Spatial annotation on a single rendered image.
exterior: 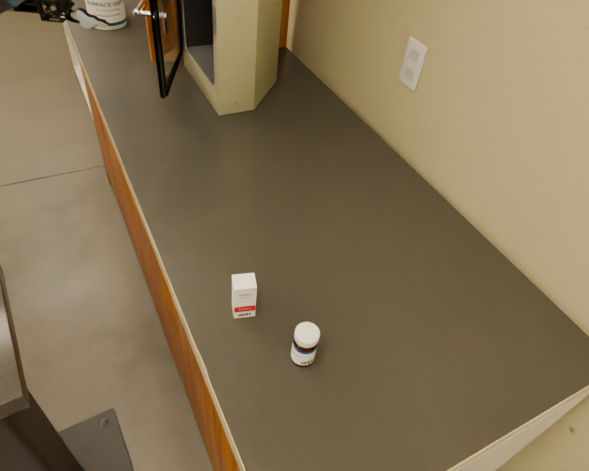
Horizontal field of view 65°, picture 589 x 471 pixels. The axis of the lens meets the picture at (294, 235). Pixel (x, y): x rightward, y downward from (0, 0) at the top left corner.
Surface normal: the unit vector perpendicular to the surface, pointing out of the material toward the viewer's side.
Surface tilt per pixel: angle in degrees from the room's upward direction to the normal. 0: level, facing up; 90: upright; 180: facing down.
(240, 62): 90
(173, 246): 0
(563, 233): 90
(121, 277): 0
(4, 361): 0
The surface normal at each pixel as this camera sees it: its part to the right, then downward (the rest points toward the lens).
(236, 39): 0.45, 0.66
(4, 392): 0.10, -0.70
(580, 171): -0.89, 0.26
